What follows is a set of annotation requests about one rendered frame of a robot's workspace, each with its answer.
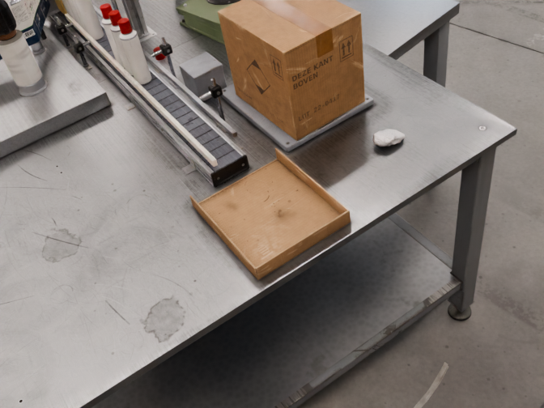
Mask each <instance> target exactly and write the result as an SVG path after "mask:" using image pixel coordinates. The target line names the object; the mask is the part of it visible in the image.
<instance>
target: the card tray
mask: <svg viewBox="0 0 544 408"><path fill-rule="evenodd" d="M275 152H276V156H277V159H275V160H274V161H272V162H270V163H268V164H267V165H265V166H263V167H261V168H259V169H258V170H256V171H255V172H252V173H250V174H248V175H247V176H245V177H243V178H242V179H240V180H238V181H236V182H235V183H233V184H231V185H229V186H228V187H226V188H224V189H222V190H220V191H219V192H217V193H215V194H213V195H211V196H209V197H208V198H206V199H204V200H203V201H201V202H199V203H197V202H196V200H195V199H194V198H193V197H192V196H191V195H190V199H191V202H192V204H193V207H194V209H195V210H196V211H197V212H198V213H199V214H200V215H201V216H202V217H203V218H204V219H205V220H206V222H207V223H208V224H209V225H210V226H211V227H212V229H213V230H214V231H215V232H216V233H217V234H218V236H219V237H220V238H221V239H222V240H223V242H224V243H225V244H226V245H227V246H228V247H229V248H230V250H231V251H232V252H233V253H234V254H235V255H236V256H237V257H238V258H239V259H240V260H241V262H242V263H243V264H244V265H245V266H246V267H247V269H248V270H249V271H250V272H251V273H252V274H253V276H254V277H255V278H256V279H257V280H259V279H261V278H263V277H265V276H266V275H267V274H269V273H271V272H272V271H274V270H276V269H278V268H279V267H280V266H282V265H283V264H285V263H287V262H288V261H290V260H291V259H293V258H294V257H296V256H298V255H300V254H301V253H302V252H304V251H305V250H307V249H309V248H311V247H312V246H313V245H315V244H317V243H318V242H320V241H322V240H324V239H325V238H326V237H327V236H330V235H331V234H333V233H334V232H336V231H337V230H339V229H340V228H342V227H344V226H346V225H347V224H348V223H350V222H351V217H350V211H349V210H348V209H347V208H346V207H345V206H344V205H343V204H342V203H341V202H340V201H338V200H337V199H336V198H335V197H333V196H332V195H331V194H330V193H329V192H327V191H326V190H325V189H324V188H323V187H321V186H320V185H319V184H318V183H317V182H315V181H314V180H313V179H312V178H311V177H310V176H309V175H308V174H307V173H305V172H304V171H303V170H302V169H301V168H299V167H298V166H297V165H296V164H294V163H293V162H292V161H291V160H290V159H288V158H287V157H286V156H285V155H284V154H283V153H282V152H281V151H280V150H278V149H277V148H275Z"/></svg>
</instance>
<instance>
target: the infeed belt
mask: <svg viewBox="0 0 544 408"><path fill-rule="evenodd" d="M58 14H59V15H60V16H61V17H62V18H63V19H64V20H65V21H66V22H67V23H68V24H69V23H70V22H69V21H68V20H67V19H66V17H65V15H64V14H63V13H62V12H61V11H59V12H58ZM100 26H101V25H100ZM101 27H102V26H101ZM72 28H73V29H74V30H75V31H76V32H77V33H78V34H79V35H80V36H81V37H82V38H83V39H84V40H85V41H88V40H87V39H86V38H85V37H84V36H83V35H82V34H81V33H80V32H79V31H78V30H77V29H76V28H75V27H74V26H72ZM102 30H103V33H104V38H103V39H101V40H98V41H97V43H98V44H99V45H100V46H101V47H102V48H103V49H104V50H105V51H106V52H107V53H108V54H110V55H111V56H112V57H113V58H114V59H115V60H116V58H115V57H114V54H113V51H112V48H111V45H110V44H109V41H108V37H107V35H106V32H105V30H104V28H103V27H102ZM89 45H90V46H91V47H92V48H93V49H94V50H95V51H96V52H97V53H98V54H99V55H100V57H101V58H102V59H103V60H104V61H105V62H106V63H107V64H108V65H109V66H110V67H111V68H112V69H113V70H114V71H115V72H116V73H117V74H118V75H119V76H120V77H121V78H122V79H123V80H124V81H125V82H126V83H127V84H128V85H129V86H130V87H131V88H132V89H133V90H134V91H135V92H136V93H137V94H138V95H139V96H140V97H141V98H142V99H143V100H144V101H145V102H146V103H147V104H148V105H149V106H150V107H151V108H152V109H153V110H154V111H155V112H156V113H157V115H158V116H159V117H160V118H161V119H162V120H163V121H164V122H165V123H166V124H167V125H168V126H169V127H170V128H171V129H172V130H173V131H174V132H175V133H176V134H177V135H178V136H179V137H180V138H181V139H182V140H183V141H184V142H185V143H186V144H187V145H188V146H189V147H190V148H191V149H192V150H193V151H194V152H195V153H196V154H197V155H198V156H199V157H200V158H201V159H202V160H203V161H204V162H205V163H206V164H207V165H208V166H209V167H210V168H211V169H212V170H213V171H214V172H217V171H219V170H221V169H223V168H225V167H227V166H228V165H230V164H232V163H234V162H236V161H237V160H239V159H241V158H243V156H242V155H240V154H239V153H238V152H237V151H236V150H235V149H234V148H233V147H232V146H231V145H229V144H228V143H227V142H226V141H225V140H224V139H223V138H222V137H221V136H220V135H219V134H217V133H216V132H215V131H214V130H213V129H212V128H211V127H210V126H209V125H208V124H206V123H205V122H204V121H203V120H202V119H201V118H200V117H199V116H198V115H197V114H196V113H195V112H194V111H193V110H192V109H191V108H190V107H189V106H188V105H186V104H185V103H184V102H183V101H182V100H181V99H180V98H179V97H178V96H177V95H176V94H174V93H173V92H172V91H171V90H170V89H169V88H168V87H167V86H166V85H165V84H164V83H162V82H161V81H160V80H159V79H158V78H157V77H156V76H155V75H154V74H153V73H151V72H150V73H151V77H152V81H151V82H150V83H149V84H147V85H145V86H142V87H143V88H144V89H145V90H146V91H147V92H148V93H149V94H150V95H151V96H152V97H153V98H154V99H155V100H156V101H158V102H159V103H160V104H161V105H162V106H163V107H164V108H165V109H166V110H167V111H168V112H169V113H170V114H171V115H172V116H173V117H174V118H175V119H176V120H177V121H178V122H179V123H180V124H181V125H182V126H183V127H184V128H185V129H186V130H187V131H188V132H189V133H190V134H191V135H192V136H193V137H194V138H195V139H196V140H197V141H198V142H199V143H200V144H201V145H202V146H203V147H204V148H205V149H207V150H208V151H209V152H210V153H211V154H212V155H213V156H214V157H215V158H216V161H217V164H218V165H217V166H215V167H213V166H212V165H211V164H210V163H209V162H208V161H207V160H206V159H205V158H204V157H203V156H202V155H201V154H200V153H199V152H198V151H197V150H196V149H195V148H194V147H193V146H192V145H191V143H190V142H189V141H188V140H187V139H186V138H185V137H184V136H183V135H182V134H181V133H180V132H179V131H178V130H177V129H176V128H175V127H174V126H173V125H172V124H171V123H170V122H169V121H168V120H167V119H166V118H165V117H164V116H163V115H162V114H161V113H160V112H159V111H158V110H157V109H156V108H155V107H154V106H153V105H152V104H151V103H150V102H149V101H148V100H147V99H146V98H145V97H144V96H143V95H142V94H141V93H140V92H139V91H138V90H137V89H136V88H135V87H134V86H133V85H132V84H131V83H130V82H129V81H128V80H127V79H126V78H125V77H124V76H123V75H122V74H121V73H120V72H119V71H118V70H117V69H116V68H115V67H114V66H113V65H112V64H111V63H110V62H109V61H108V60H107V59H106V58H105V57H104V56H103V55H102V54H101V53H100V52H99V51H98V50H97V49H96V48H95V47H94V46H93V45H92V44H89Z"/></svg>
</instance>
